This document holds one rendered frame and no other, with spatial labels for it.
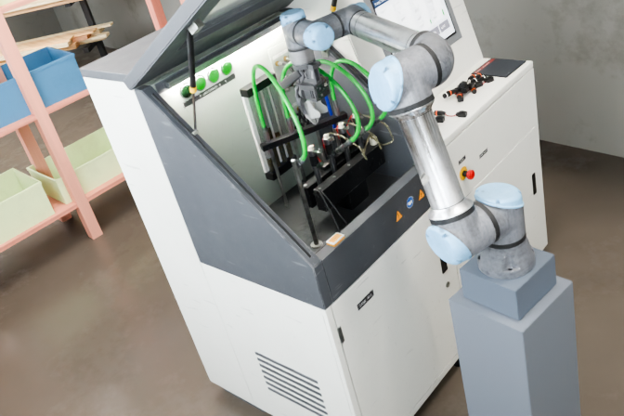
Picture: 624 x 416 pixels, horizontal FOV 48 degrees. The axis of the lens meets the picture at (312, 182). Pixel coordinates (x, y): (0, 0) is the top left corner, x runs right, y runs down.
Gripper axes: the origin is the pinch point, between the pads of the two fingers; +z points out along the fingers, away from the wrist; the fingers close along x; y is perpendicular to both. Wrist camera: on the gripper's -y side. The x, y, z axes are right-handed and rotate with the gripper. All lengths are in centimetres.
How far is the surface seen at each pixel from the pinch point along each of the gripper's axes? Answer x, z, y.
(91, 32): 197, 64, -480
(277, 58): 20.6, -9.9, -32.0
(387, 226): -0.6, 34.7, 21.6
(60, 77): 38, 21, -238
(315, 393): -35, 85, 5
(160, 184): -35, 11, -42
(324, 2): 35.0, -25.4, -17.0
